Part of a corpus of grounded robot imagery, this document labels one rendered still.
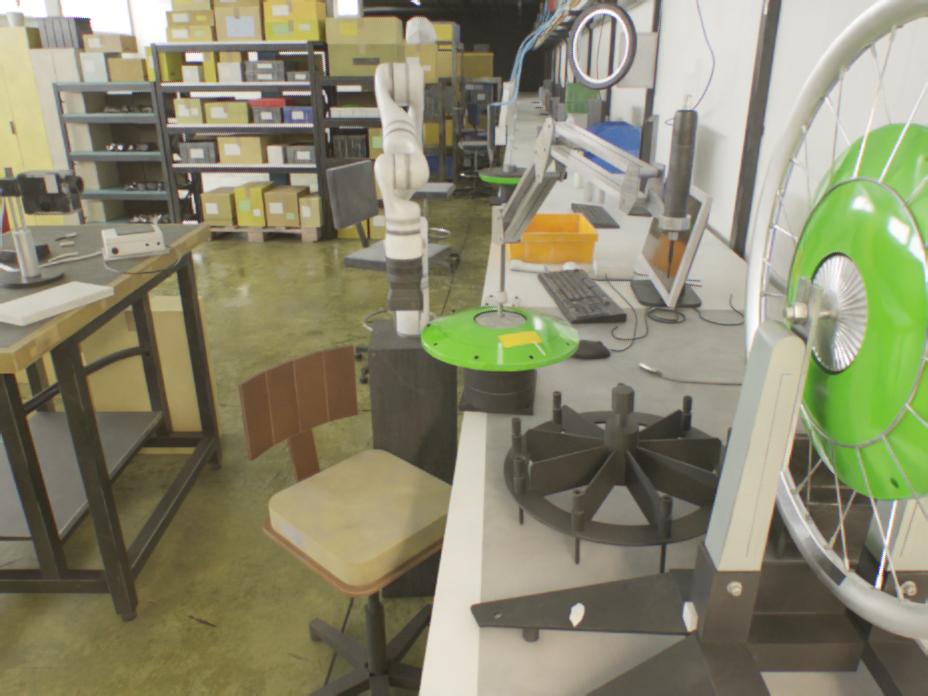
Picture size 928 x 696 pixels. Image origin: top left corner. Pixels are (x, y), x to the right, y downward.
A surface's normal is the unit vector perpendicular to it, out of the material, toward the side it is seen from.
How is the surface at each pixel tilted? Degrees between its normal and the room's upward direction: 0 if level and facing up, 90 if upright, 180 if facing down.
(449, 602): 0
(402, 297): 87
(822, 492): 0
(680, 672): 18
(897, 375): 92
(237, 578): 0
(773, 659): 90
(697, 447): 91
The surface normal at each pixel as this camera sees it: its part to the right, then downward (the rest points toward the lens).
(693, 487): -0.66, 0.33
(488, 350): -0.08, -0.71
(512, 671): 0.00, -0.93
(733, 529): -0.02, 0.38
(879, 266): -0.99, -0.07
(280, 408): 0.80, 0.22
